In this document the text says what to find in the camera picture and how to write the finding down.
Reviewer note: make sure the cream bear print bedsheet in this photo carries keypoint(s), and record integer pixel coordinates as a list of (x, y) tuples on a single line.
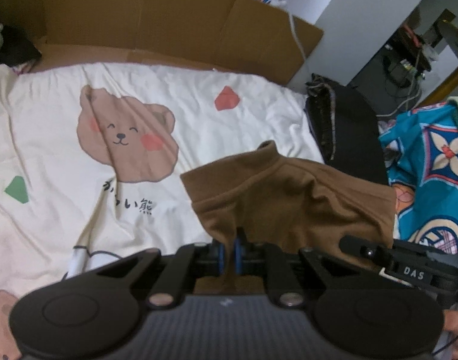
[(92, 155)]

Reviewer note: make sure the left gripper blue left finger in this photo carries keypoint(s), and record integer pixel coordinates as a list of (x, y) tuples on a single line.
[(176, 274)]

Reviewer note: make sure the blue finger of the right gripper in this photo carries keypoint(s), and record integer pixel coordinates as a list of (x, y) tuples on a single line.
[(376, 254)]

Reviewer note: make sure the brown printed t-shirt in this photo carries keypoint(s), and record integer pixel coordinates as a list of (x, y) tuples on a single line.
[(290, 202)]

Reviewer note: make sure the black folded garment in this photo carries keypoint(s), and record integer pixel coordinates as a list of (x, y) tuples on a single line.
[(345, 129)]

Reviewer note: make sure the brown cardboard sheet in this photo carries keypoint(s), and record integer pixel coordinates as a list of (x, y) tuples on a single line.
[(238, 35)]

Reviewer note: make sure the teal cartoon print blanket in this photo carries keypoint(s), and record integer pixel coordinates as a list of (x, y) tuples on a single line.
[(421, 149)]

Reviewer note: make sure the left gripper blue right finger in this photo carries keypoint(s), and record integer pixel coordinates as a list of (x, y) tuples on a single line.
[(269, 263)]

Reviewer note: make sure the dark grey pillow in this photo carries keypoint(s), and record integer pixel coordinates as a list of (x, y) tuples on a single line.
[(16, 48)]

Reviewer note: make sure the gold round side table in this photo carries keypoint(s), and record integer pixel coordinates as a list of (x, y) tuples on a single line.
[(442, 80)]

